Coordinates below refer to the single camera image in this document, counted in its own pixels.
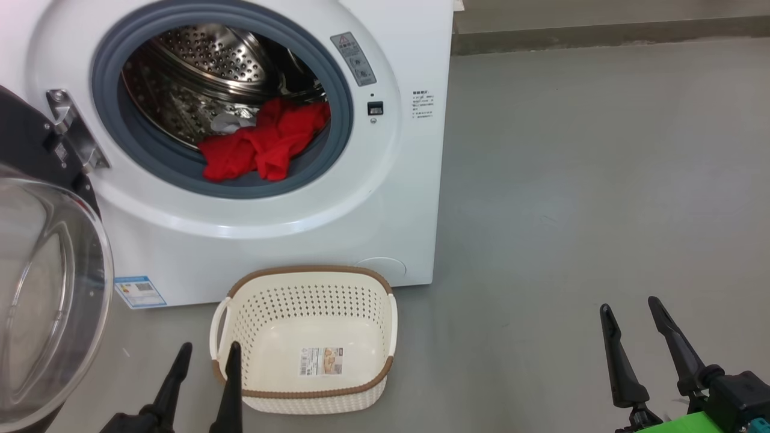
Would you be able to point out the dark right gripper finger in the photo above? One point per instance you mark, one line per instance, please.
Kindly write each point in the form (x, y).
(680, 355)
(622, 367)

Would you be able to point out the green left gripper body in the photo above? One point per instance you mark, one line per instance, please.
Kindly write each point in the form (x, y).
(123, 424)

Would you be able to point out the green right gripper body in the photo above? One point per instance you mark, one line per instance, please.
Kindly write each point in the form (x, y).
(686, 426)

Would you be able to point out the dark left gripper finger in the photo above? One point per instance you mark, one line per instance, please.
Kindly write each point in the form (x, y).
(168, 397)
(231, 397)

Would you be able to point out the washing machine glass door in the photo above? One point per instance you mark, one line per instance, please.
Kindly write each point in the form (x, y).
(42, 288)

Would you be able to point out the red garment with white stripes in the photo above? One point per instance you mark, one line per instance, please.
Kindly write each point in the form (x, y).
(271, 144)

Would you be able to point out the printed label sticker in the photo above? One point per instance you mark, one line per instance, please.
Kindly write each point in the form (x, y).
(321, 361)

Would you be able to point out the cream basket with brown rim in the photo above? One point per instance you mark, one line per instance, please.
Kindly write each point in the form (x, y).
(313, 325)

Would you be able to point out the white front-load washing machine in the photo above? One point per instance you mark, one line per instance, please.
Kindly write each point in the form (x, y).
(385, 198)

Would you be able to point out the metal door hinge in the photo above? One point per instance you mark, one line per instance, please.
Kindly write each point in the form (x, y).
(75, 129)

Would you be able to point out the grey rubber door seal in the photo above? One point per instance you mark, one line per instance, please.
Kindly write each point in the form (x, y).
(337, 114)

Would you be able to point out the blue energy label sticker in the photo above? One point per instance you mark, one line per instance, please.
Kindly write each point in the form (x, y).
(141, 292)

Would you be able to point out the round white filter cover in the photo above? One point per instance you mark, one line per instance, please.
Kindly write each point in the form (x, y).
(382, 267)

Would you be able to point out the small black text label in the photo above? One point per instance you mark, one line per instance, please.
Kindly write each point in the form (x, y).
(422, 104)

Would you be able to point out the grey warning label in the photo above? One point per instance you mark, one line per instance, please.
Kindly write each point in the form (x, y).
(355, 59)

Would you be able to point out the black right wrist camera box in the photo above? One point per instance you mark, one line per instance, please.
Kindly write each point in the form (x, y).
(740, 397)

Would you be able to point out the teal right camera connector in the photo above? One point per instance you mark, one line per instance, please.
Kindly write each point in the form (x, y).
(759, 426)

